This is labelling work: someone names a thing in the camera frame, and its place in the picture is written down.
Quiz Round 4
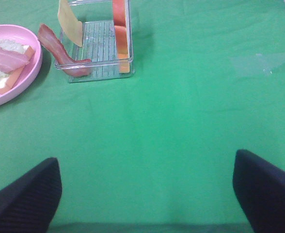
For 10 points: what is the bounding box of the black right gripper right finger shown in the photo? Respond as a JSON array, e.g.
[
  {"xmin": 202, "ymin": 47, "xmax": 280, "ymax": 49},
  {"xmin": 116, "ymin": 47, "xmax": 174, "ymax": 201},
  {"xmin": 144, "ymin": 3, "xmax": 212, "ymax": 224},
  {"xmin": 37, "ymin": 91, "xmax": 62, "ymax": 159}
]
[{"xmin": 233, "ymin": 150, "xmax": 285, "ymax": 233}]

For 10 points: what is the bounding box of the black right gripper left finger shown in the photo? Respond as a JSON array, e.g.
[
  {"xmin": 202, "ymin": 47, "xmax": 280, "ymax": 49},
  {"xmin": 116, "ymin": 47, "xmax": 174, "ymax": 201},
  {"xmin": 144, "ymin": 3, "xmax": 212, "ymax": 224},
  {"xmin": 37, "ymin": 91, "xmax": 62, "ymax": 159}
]
[{"xmin": 0, "ymin": 158, "xmax": 62, "ymax": 233}]

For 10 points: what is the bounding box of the toy bread slice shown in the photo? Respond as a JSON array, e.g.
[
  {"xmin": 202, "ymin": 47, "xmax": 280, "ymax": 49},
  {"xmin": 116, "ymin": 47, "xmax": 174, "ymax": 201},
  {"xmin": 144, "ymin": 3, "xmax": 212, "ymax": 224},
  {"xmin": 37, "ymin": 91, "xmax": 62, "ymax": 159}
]
[
  {"xmin": 0, "ymin": 43, "xmax": 35, "ymax": 95},
  {"xmin": 112, "ymin": 0, "xmax": 130, "ymax": 60}
]

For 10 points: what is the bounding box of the toy lettuce leaf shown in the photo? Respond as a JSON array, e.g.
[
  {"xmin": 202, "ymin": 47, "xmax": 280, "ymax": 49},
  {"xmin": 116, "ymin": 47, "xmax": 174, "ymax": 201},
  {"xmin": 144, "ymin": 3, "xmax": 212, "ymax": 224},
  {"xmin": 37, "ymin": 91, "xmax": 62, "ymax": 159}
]
[{"xmin": 0, "ymin": 38, "xmax": 29, "ymax": 86}]

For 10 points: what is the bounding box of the toy bacon strip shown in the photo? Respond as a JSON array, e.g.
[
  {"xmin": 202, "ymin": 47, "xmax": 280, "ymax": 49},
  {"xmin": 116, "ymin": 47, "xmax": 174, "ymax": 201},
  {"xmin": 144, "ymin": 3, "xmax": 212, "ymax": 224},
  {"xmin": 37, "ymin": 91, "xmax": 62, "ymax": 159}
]
[
  {"xmin": 37, "ymin": 24, "xmax": 91, "ymax": 77},
  {"xmin": 0, "ymin": 47, "xmax": 30, "ymax": 73}
]

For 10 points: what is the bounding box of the pink round plate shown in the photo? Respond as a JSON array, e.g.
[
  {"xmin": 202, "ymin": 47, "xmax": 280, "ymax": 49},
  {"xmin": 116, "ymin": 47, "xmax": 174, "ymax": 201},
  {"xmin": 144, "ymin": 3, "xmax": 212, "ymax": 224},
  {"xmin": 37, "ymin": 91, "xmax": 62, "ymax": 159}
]
[{"xmin": 0, "ymin": 24, "xmax": 43, "ymax": 105}]

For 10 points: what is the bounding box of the green tablecloth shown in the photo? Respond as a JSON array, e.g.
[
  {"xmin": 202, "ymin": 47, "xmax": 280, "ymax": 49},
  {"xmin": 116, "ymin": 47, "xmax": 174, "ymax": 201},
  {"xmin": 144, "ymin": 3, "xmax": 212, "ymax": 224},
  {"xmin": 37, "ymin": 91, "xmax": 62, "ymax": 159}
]
[{"xmin": 0, "ymin": 0, "xmax": 285, "ymax": 226}]

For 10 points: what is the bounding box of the right clear plastic tray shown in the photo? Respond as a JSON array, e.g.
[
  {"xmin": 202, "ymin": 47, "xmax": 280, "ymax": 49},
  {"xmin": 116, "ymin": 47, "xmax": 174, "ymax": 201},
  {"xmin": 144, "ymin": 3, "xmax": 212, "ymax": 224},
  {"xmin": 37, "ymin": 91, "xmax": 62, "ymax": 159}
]
[{"xmin": 59, "ymin": 0, "xmax": 135, "ymax": 83}]

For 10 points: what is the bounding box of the yellow toy cheese slice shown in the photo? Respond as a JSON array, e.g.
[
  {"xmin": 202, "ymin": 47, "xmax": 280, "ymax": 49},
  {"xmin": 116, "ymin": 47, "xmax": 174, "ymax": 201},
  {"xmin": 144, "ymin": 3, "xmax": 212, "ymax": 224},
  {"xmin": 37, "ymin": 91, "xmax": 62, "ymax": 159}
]
[{"xmin": 57, "ymin": 0, "xmax": 83, "ymax": 47}]

